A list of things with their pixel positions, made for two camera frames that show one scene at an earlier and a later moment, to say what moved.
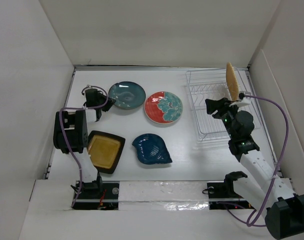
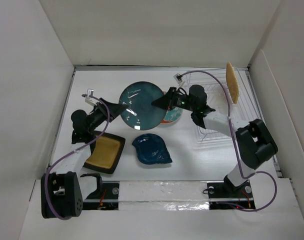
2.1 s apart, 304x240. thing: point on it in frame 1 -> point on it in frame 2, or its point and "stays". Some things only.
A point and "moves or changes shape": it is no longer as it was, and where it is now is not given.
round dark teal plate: (128, 95) moves or changes shape
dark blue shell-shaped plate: (151, 149) stays
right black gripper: (221, 105) -> (167, 101)
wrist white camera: (244, 101) -> (178, 78)
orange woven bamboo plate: (232, 82) stays
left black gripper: (108, 104) -> (116, 110)
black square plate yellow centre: (104, 150) stays
